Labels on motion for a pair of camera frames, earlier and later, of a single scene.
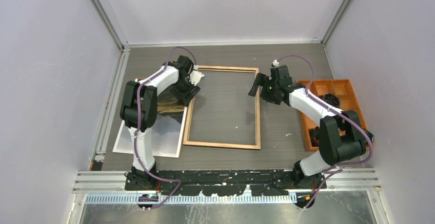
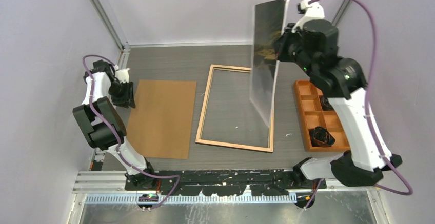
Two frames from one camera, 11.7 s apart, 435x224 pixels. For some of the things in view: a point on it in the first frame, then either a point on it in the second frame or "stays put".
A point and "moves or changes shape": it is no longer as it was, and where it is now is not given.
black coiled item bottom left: (314, 134) stays put
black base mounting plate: (219, 182) stays put
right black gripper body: (269, 92) -> (287, 49)
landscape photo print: (167, 129) -> (269, 18)
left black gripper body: (185, 90) -> (121, 93)
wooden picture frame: (239, 146) moves or changes shape
